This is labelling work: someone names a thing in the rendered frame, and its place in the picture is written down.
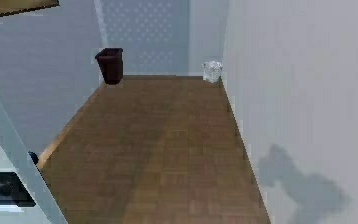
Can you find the black sink basin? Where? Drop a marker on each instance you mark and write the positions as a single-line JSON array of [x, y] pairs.
[[7, 190]]

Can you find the brown framed wall picture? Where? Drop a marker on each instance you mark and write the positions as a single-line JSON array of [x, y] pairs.
[[17, 6]]

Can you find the dark maroon waste bin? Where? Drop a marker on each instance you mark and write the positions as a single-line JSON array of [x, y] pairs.
[[110, 65]]

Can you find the white mesh waste bin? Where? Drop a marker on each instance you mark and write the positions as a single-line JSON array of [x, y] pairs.
[[212, 71]]

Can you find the pale grey open door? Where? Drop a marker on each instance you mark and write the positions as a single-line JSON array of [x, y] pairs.
[[18, 156]]

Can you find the pale blue patterned door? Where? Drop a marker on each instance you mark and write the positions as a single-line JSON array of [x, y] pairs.
[[145, 36]]

